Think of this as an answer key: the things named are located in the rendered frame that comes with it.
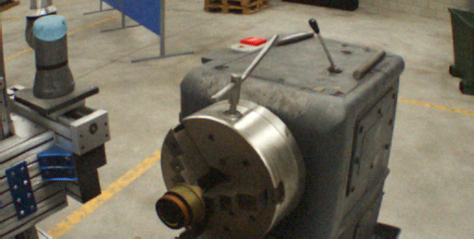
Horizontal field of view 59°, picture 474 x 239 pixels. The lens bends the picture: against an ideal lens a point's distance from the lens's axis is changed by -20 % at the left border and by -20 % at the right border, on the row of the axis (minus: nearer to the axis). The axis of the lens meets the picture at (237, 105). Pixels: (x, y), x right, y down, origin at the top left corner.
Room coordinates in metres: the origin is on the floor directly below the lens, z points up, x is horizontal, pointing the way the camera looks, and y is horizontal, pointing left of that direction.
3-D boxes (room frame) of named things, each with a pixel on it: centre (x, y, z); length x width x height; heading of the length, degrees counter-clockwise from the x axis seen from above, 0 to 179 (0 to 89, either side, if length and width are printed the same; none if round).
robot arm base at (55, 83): (1.33, 0.57, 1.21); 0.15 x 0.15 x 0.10
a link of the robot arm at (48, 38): (1.33, 0.57, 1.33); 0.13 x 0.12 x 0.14; 36
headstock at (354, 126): (1.33, -0.19, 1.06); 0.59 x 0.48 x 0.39; 146
